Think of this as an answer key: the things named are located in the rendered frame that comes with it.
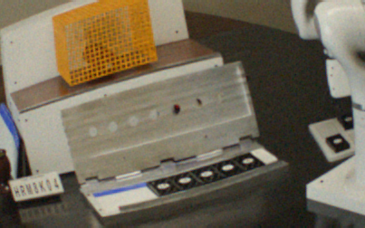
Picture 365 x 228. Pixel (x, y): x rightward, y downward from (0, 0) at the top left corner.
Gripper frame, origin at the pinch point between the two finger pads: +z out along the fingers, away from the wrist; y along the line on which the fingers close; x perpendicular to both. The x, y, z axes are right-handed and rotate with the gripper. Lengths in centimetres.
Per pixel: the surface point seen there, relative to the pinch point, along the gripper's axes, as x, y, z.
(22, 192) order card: -15, -86, 4
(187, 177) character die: -17.9, -44.0, 4.1
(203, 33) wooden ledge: 119, -32, -22
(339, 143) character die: -14.6, -6.2, 4.6
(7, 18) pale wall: 146, -114, -48
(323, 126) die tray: 3.0, -8.1, 2.0
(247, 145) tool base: -3.9, -29.8, 1.5
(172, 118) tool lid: -7.2, -45.2, -7.6
